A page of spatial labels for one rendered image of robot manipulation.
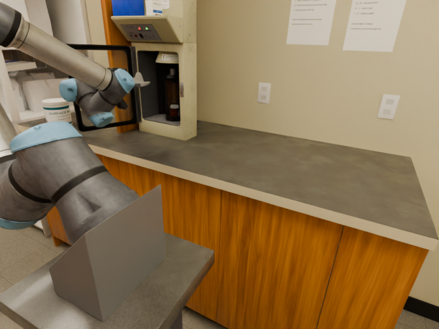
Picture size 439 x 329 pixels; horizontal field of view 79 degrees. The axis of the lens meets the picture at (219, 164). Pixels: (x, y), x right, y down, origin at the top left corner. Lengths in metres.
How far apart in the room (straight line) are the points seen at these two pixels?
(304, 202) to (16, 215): 0.77
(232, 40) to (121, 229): 1.37
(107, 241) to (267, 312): 0.98
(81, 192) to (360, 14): 1.37
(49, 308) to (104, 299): 0.13
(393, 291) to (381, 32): 1.07
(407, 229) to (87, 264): 0.82
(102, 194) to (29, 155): 0.15
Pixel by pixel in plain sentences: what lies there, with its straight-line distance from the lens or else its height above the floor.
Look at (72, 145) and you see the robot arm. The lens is 0.58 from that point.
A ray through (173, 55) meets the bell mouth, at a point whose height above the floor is 1.35.
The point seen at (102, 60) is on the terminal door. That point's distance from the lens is 1.48.
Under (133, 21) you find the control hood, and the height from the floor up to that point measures 1.49.
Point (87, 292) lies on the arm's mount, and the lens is 0.57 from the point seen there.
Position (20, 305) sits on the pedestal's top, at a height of 0.94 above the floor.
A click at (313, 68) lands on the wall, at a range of 1.56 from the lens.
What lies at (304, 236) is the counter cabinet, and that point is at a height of 0.79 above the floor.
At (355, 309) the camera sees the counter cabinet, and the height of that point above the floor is 0.55.
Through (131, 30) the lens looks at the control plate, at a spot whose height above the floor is 1.46.
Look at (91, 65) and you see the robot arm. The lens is 0.95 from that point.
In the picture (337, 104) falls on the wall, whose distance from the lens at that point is 1.56.
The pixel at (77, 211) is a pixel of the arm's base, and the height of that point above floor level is 1.13.
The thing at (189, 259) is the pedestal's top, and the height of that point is 0.94.
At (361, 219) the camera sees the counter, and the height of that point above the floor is 0.94.
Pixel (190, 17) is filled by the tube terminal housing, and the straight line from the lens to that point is 1.40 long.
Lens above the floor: 1.40
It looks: 24 degrees down
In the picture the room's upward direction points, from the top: 2 degrees clockwise
